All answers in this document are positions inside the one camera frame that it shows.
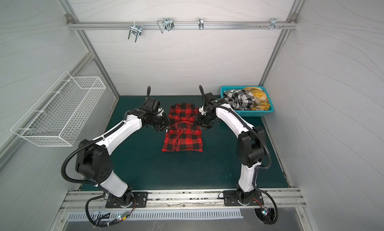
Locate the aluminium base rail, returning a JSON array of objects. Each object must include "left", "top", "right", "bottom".
[{"left": 60, "top": 188, "right": 307, "bottom": 212}]

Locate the metal u-bolt clamp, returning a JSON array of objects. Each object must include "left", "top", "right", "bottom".
[
  {"left": 128, "top": 23, "right": 142, "bottom": 42},
  {"left": 157, "top": 18, "right": 175, "bottom": 33}
]

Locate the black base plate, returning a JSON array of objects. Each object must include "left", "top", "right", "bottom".
[
  {"left": 106, "top": 191, "right": 148, "bottom": 209},
  {"left": 223, "top": 189, "right": 264, "bottom": 207}
]

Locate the metal bracket with bolts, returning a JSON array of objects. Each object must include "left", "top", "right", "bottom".
[{"left": 260, "top": 18, "right": 287, "bottom": 30}]

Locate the white vent strip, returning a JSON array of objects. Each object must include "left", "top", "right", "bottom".
[{"left": 67, "top": 209, "right": 244, "bottom": 222}]

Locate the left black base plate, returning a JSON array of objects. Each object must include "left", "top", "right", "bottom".
[{"left": 106, "top": 191, "right": 148, "bottom": 209}]

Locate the teal plastic basket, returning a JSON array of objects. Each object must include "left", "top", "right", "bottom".
[{"left": 220, "top": 86, "right": 275, "bottom": 117}]

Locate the left base cable bundle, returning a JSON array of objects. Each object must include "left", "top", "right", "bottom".
[{"left": 84, "top": 193, "right": 136, "bottom": 228}]

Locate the horizontal aluminium rail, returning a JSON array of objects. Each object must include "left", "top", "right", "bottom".
[{"left": 67, "top": 20, "right": 299, "bottom": 30}]

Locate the yellow plaid shirt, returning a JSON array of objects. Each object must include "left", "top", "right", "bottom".
[{"left": 244, "top": 87, "right": 271, "bottom": 111}]

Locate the white wire basket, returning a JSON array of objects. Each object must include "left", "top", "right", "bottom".
[{"left": 11, "top": 71, "right": 106, "bottom": 147}]

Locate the black white checked shirt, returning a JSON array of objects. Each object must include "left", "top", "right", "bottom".
[{"left": 223, "top": 89, "right": 255, "bottom": 110}]

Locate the metal U-bolt clamp middle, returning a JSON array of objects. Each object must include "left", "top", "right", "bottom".
[{"left": 157, "top": 18, "right": 175, "bottom": 33}]

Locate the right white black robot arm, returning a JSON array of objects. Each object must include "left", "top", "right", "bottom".
[{"left": 196, "top": 85, "right": 272, "bottom": 206}]

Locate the right base cable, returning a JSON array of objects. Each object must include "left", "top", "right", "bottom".
[{"left": 254, "top": 188, "right": 279, "bottom": 225}]

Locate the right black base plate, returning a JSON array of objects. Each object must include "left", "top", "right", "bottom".
[{"left": 223, "top": 189, "right": 264, "bottom": 207}]

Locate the red black plaid shirt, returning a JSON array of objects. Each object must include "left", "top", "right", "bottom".
[{"left": 162, "top": 103, "right": 203, "bottom": 152}]

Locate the small metal clamp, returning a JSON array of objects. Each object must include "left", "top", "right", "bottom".
[{"left": 198, "top": 18, "right": 204, "bottom": 30}]

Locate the metal U-bolt clamp left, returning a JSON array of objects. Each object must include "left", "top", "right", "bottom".
[{"left": 128, "top": 23, "right": 142, "bottom": 42}]

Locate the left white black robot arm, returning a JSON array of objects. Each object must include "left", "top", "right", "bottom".
[{"left": 61, "top": 86, "right": 170, "bottom": 207}]

